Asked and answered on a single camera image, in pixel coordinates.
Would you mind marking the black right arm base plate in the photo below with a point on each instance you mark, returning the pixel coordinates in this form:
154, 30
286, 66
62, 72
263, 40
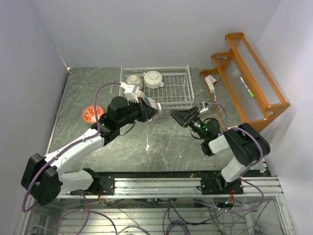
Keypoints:
218, 186

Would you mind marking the white red eraser block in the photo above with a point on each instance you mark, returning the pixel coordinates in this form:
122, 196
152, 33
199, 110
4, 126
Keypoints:
210, 81

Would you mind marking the white wire dish rack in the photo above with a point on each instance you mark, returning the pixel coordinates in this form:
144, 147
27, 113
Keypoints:
177, 92

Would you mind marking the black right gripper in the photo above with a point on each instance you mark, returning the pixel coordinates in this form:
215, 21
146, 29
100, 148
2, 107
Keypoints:
183, 116

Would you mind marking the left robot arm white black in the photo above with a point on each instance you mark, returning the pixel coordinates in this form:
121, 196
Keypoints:
45, 177

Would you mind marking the aluminium mounting rail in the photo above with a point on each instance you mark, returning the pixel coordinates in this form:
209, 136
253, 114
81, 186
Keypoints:
186, 187

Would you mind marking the brown patterned bowl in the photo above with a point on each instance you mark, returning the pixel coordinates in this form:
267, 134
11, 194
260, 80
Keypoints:
134, 79

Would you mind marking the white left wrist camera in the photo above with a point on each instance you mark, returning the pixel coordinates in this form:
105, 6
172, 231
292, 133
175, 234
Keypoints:
130, 92

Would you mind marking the grey striped bowl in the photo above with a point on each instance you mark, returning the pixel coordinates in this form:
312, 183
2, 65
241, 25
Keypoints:
154, 104

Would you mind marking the pale green bowl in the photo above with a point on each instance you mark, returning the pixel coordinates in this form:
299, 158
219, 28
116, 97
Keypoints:
140, 94

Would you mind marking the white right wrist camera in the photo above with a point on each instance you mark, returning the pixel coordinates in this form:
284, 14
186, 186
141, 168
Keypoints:
203, 107

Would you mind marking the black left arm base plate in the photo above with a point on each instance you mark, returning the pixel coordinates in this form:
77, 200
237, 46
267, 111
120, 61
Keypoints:
104, 185

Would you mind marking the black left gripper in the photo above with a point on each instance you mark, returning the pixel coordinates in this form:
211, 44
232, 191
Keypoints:
146, 112

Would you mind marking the cream two-handled soup bowl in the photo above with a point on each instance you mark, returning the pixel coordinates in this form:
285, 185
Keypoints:
153, 79

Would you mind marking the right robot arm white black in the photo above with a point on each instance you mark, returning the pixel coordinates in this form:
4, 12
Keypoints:
247, 145

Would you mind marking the orange wooden shelf rack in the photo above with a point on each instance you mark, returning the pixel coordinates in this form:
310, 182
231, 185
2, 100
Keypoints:
242, 61

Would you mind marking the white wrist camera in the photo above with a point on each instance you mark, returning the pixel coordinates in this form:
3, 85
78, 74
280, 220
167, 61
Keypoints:
130, 92
203, 107

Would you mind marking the white bowl red pattern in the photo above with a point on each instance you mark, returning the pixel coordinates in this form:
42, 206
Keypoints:
88, 114

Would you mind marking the marker pen on shelf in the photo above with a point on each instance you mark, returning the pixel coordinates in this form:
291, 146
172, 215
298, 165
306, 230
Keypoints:
246, 86

